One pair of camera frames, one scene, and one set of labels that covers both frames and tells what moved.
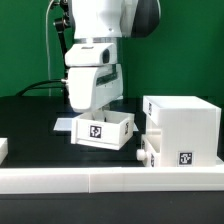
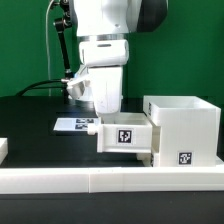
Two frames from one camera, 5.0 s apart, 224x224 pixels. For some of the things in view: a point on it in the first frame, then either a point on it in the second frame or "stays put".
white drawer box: (103, 128) to (128, 132)
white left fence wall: (3, 149) stays put
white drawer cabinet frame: (185, 129) stays put
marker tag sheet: (68, 124) stays put
